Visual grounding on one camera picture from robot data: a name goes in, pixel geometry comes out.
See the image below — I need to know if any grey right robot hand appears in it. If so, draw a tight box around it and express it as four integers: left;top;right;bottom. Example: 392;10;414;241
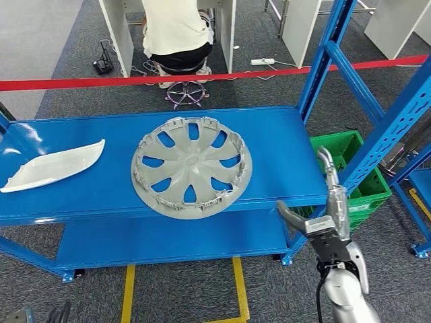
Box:
276;146;370;295

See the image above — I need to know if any grey plastic wheel cover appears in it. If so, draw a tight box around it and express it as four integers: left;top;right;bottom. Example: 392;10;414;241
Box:
130;116;253;221

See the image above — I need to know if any blue metal shelf rack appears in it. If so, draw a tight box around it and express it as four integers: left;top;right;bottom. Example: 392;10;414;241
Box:
0;0;431;285
386;141;431;260

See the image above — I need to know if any white curved plastic trim part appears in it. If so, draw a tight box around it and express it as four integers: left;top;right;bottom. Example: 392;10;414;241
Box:
0;139;106;194

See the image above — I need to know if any green plastic crate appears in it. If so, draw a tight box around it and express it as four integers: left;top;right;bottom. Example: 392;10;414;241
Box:
309;130;393;215
294;205;371;231

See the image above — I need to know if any yellow floor tape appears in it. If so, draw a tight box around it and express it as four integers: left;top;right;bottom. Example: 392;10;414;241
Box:
408;188;431;221

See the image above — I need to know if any leaning dark metal bar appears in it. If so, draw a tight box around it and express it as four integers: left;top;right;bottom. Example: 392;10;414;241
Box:
380;117;431;175

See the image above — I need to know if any white desk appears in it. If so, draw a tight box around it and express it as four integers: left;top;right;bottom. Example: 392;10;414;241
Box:
364;0;431;61
98;0;237;78
282;0;322;69

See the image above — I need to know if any black stool with chrome base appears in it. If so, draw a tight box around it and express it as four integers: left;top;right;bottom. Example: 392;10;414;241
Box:
150;56;210;110

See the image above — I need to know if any person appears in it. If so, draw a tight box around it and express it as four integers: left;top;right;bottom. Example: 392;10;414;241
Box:
141;0;214;89

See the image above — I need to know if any red barrier tape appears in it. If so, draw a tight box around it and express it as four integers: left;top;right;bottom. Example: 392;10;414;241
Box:
0;54;429;92

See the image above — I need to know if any black floor stand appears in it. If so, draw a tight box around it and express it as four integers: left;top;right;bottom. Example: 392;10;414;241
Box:
93;40;115;75

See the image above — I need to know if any white power cable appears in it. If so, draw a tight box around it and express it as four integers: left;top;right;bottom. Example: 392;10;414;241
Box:
256;59;312;81

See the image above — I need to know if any metal table frame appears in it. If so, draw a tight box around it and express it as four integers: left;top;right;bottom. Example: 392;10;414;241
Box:
263;0;376;39

